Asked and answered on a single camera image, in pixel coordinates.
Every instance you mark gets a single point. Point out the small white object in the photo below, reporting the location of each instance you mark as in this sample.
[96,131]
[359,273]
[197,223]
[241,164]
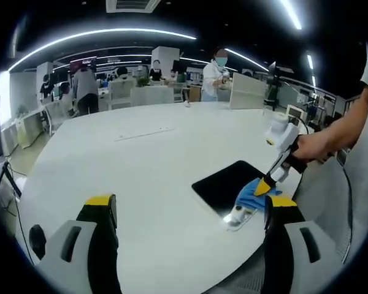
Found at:
[187,104]

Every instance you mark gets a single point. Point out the long curved ceiling light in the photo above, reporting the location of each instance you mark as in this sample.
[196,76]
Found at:
[95,34]

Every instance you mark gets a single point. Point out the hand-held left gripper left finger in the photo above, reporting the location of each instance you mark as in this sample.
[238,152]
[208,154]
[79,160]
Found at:
[79,263]

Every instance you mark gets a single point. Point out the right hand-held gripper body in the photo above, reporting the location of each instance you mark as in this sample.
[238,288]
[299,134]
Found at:
[283,133]

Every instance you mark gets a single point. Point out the person's right hand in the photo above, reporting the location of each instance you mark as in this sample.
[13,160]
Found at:
[309,147]

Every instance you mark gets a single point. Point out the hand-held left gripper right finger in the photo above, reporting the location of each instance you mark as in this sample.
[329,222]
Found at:
[288,263]

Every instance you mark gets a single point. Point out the red wall screen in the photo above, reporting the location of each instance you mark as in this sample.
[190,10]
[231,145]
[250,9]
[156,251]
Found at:
[83,62]

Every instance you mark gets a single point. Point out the white small cabinet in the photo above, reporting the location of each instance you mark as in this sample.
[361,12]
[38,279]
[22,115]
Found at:
[296,112]

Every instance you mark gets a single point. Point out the ceiling air vent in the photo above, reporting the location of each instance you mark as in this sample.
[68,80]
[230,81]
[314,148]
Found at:
[132,4]

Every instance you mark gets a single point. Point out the short ceiling light strip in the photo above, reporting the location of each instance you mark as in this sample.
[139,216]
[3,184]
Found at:
[291,13]

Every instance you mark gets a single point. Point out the white side desk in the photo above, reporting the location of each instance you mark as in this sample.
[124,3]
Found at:
[33,122]

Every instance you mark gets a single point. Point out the white divider panel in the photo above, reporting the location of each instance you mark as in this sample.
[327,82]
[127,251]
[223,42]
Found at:
[246,92]

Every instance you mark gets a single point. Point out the blue cleaning cloth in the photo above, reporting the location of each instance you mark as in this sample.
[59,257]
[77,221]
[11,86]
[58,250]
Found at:
[248,197]

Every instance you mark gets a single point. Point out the green potted plant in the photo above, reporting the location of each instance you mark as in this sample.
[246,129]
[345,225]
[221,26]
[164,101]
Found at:
[143,82]

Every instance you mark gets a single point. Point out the grey mesh office chair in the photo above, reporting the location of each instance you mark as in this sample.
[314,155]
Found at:
[325,199]

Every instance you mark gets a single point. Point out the black monitor on stand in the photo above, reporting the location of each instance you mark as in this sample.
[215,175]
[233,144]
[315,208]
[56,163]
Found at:
[274,79]

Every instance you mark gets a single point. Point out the black rectangular mirror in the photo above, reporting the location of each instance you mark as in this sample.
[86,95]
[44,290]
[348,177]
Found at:
[217,186]

